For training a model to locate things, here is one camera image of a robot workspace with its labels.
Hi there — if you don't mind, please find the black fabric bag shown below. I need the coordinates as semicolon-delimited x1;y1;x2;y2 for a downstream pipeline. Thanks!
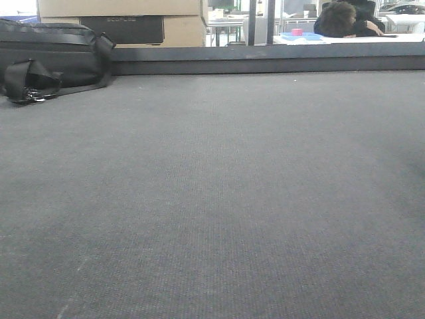
1;19;115;104

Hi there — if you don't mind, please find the black conveyor side rail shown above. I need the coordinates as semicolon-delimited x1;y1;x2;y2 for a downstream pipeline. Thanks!
112;39;424;76

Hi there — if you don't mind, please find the person in black clothes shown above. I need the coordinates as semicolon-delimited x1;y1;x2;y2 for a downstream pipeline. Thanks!
313;1;386;38

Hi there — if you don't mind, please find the black vertical post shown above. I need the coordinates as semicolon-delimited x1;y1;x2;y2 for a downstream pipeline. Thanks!
248;0;256;47

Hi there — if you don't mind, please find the white table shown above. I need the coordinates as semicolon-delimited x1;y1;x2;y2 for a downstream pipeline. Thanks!
274;33;424;45

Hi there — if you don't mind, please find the large cardboard box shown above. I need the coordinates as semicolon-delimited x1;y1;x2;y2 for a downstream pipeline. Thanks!
37;0;208;48

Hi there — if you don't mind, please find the pink block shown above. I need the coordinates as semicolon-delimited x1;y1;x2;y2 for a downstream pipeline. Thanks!
291;28;303;37

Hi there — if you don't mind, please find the black box with lettering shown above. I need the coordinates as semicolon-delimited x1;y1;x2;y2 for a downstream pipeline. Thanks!
80;15;165;44

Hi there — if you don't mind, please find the flat blue tray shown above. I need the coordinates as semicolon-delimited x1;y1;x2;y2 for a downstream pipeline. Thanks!
280;33;323;41

